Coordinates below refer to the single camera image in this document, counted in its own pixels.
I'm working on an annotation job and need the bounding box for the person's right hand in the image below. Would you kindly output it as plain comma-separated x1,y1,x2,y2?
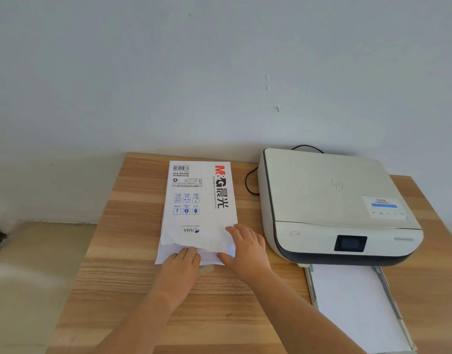
216,223,273,288

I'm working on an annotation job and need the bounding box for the grey printer paper tray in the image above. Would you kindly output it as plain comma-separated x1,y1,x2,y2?
304,264,417,354

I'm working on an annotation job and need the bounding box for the white and blue label sticker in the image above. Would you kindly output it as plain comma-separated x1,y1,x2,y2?
361,195,409,221

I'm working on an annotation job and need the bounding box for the white paper sheet stack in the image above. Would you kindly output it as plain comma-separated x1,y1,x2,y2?
155,244,236,266

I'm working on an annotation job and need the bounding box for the black power cable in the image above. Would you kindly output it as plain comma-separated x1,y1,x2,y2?
245,145,325,196

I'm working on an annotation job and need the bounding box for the white paper in tray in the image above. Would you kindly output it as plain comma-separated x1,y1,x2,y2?
312,265,412,354

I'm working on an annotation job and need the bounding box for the person's right forearm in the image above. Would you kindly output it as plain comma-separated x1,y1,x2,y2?
246,271,367,354

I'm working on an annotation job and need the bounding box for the white printed paper ream wrapper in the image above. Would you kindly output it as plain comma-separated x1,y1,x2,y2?
157,161,236,259

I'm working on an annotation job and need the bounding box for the person's left forearm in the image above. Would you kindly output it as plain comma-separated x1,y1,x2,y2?
96,289,188,354

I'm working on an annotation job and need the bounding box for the white and black printer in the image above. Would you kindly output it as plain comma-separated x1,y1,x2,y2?
258,147,425,268

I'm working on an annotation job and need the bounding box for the person's left hand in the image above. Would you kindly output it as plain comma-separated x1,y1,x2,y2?
152,247,202,311

